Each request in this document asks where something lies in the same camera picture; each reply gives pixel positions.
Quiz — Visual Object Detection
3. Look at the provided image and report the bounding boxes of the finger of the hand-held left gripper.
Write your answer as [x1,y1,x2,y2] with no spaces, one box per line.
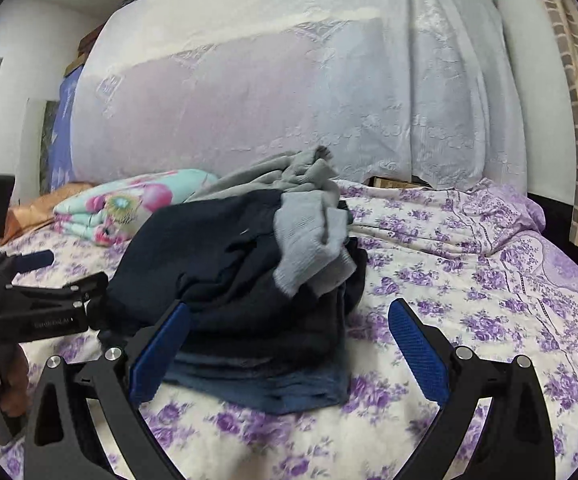
[0,249,56,277]
[6,272,117,346]

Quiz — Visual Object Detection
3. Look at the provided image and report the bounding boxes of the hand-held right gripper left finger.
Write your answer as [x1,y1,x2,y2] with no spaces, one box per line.
[23,301,192,480]

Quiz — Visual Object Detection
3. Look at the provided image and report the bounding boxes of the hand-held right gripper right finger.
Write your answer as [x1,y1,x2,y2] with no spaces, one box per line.
[388,298,556,480]

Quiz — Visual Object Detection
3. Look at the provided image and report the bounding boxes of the purple floral bedsheet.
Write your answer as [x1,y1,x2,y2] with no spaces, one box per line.
[0,177,578,480]

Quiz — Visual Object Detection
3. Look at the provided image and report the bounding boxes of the person's left hand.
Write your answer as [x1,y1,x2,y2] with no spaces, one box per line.
[0,345,30,419]

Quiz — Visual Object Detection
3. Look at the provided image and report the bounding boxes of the folded teal pink floral blanket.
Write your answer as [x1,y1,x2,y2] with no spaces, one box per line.
[53,169,220,248]

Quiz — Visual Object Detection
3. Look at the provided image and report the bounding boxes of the blue jeans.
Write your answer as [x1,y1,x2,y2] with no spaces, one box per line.
[161,350,352,416]

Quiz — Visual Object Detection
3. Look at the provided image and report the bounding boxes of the blue printed cloth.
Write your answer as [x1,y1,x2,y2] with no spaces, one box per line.
[51,67,84,193]

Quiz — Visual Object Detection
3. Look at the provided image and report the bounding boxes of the orange brown cloth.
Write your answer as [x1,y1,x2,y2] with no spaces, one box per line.
[1,182,94,246]

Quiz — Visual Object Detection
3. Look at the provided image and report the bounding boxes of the white lace cover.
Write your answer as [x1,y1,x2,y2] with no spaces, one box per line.
[69,0,527,193]

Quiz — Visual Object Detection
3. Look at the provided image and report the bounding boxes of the wooden box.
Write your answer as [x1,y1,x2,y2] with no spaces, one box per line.
[371,176,417,190]

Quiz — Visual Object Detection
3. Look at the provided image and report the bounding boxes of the navy pants with grey waistband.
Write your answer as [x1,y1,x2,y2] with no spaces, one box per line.
[104,190,370,376]

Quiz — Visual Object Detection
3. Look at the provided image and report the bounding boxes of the grey garment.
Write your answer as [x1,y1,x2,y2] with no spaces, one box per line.
[184,146,340,206]

